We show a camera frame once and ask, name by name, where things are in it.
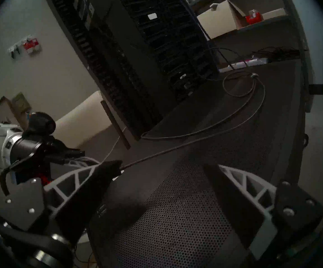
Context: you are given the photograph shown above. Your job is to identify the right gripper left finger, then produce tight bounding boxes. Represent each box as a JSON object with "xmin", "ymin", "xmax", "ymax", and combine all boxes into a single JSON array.
[{"xmin": 44, "ymin": 159, "xmax": 123, "ymax": 244}]

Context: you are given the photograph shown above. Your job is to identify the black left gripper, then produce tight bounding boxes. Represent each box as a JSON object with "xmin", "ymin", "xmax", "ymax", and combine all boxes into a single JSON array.
[{"xmin": 9, "ymin": 111, "xmax": 86, "ymax": 184}]

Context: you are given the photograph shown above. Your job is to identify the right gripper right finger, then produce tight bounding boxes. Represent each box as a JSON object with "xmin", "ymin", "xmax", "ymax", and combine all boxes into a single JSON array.
[{"xmin": 204, "ymin": 164, "xmax": 278, "ymax": 260}]

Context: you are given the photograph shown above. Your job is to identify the black USB cable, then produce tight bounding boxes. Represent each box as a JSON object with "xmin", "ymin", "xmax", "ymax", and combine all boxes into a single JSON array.
[{"xmin": 120, "ymin": 70, "xmax": 266, "ymax": 170}]

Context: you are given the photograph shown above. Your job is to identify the black workstation tower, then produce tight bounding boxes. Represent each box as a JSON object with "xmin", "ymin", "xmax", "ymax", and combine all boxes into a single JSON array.
[{"xmin": 87, "ymin": 59, "xmax": 310, "ymax": 268}]

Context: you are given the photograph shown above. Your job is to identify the cream folding chair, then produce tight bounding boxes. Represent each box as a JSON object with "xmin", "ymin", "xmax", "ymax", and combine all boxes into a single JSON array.
[{"xmin": 53, "ymin": 90, "xmax": 131, "ymax": 150}]

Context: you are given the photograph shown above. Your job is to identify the red key tag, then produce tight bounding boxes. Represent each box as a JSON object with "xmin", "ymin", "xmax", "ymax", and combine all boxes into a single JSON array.
[{"xmin": 23, "ymin": 39, "xmax": 40, "ymax": 54}]

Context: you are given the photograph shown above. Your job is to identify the white key hook rack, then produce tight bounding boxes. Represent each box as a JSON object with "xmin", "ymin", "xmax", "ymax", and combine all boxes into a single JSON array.
[{"xmin": 8, "ymin": 35, "xmax": 35, "ymax": 51}]

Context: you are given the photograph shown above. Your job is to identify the black server rack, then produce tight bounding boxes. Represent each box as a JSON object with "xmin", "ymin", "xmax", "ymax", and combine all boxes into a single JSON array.
[{"xmin": 43, "ymin": 0, "xmax": 220, "ymax": 142}]

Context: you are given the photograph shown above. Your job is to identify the grey metal shelf unit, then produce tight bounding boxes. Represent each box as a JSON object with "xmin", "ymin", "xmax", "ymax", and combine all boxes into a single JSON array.
[{"xmin": 189, "ymin": 0, "xmax": 315, "ymax": 113}]

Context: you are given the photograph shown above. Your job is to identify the open cardboard box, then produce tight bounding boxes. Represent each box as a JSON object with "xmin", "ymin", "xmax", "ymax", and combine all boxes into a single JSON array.
[{"xmin": 196, "ymin": 0, "xmax": 245, "ymax": 39}]

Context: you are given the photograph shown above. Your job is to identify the red parts bin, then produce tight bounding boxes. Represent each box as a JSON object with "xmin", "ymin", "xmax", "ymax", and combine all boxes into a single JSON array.
[{"xmin": 245, "ymin": 9, "xmax": 263, "ymax": 24}]

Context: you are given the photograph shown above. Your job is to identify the flat tan box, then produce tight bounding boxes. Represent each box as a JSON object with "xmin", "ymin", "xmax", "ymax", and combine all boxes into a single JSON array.
[{"xmin": 262, "ymin": 8, "xmax": 287, "ymax": 21}]

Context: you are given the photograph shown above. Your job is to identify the beige wall plate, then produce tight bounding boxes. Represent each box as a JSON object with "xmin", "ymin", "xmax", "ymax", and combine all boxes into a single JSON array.
[{"xmin": 11, "ymin": 92, "xmax": 32, "ymax": 113}]

